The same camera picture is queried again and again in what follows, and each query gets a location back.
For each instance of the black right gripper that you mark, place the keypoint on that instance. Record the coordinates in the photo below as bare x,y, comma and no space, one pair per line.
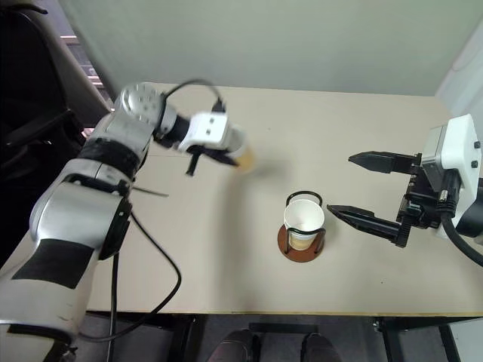
420,203

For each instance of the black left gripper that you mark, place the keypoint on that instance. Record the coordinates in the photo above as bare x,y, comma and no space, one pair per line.
209,151

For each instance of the white and tan paper cup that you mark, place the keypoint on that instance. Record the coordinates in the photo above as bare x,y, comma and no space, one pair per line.
247,156
302,218

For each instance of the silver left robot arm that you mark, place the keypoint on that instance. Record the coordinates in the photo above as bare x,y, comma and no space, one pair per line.
75,211

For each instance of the slatted window blind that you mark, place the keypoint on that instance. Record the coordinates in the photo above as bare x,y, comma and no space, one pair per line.
81,56

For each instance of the dark rounded shape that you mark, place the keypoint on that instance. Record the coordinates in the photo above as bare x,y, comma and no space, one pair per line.
235,345

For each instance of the black chair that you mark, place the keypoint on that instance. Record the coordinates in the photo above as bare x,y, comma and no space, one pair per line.
30,113

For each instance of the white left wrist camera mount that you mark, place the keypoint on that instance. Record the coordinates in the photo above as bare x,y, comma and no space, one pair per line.
207,128

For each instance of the black metal table frame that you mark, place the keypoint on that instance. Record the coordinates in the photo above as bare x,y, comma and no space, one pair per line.
415,324

